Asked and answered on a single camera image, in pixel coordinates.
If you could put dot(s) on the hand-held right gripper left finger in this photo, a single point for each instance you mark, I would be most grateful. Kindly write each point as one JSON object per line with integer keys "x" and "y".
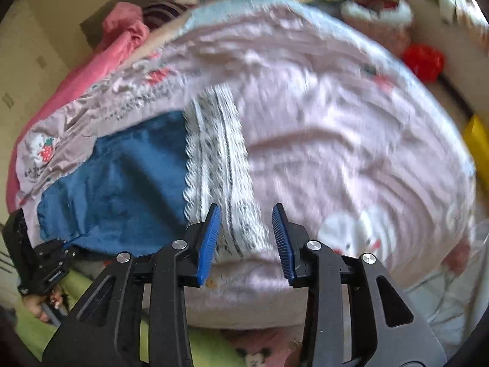
{"x": 209, "y": 241}

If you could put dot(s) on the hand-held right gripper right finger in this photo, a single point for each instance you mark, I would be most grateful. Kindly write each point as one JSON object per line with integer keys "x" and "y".
{"x": 283, "y": 245}

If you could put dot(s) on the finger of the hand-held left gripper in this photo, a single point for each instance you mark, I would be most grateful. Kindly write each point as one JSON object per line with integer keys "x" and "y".
{"x": 53, "y": 250}

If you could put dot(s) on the blue denim pants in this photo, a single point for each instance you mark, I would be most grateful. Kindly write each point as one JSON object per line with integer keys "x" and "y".
{"x": 114, "y": 195}

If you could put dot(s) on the person's left hand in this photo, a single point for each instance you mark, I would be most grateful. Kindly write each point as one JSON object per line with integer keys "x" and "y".
{"x": 36, "y": 306}

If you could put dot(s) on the pink printed blanket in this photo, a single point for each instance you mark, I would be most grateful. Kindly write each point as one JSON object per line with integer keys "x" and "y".
{"x": 324, "y": 141}

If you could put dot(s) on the pink quilt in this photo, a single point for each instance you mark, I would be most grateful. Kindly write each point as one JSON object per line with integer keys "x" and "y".
{"x": 95, "y": 65}

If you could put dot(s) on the cream wardrobe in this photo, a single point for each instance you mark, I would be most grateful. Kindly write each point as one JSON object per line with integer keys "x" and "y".
{"x": 34, "y": 53}

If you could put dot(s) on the beige bed sheet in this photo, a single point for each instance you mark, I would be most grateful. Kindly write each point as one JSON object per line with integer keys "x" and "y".
{"x": 160, "y": 40}

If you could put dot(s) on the yellow bag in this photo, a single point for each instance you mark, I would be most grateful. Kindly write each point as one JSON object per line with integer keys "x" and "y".
{"x": 478, "y": 141}

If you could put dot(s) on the grey headboard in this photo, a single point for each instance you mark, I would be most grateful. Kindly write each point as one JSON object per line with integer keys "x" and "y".
{"x": 91, "y": 32}

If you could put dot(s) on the red bag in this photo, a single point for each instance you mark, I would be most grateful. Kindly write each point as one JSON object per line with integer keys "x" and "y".
{"x": 423, "y": 62}

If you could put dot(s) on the light blue cloth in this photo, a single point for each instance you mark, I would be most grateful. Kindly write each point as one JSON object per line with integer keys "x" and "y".
{"x": 237, "y": 7}

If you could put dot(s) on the purple striped cloth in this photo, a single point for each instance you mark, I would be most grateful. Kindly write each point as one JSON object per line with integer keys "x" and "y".
{"x": 168, "y": 9}

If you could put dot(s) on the red and white clothes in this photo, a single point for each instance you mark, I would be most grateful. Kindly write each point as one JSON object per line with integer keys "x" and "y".
{"x": 376, "y": 17}

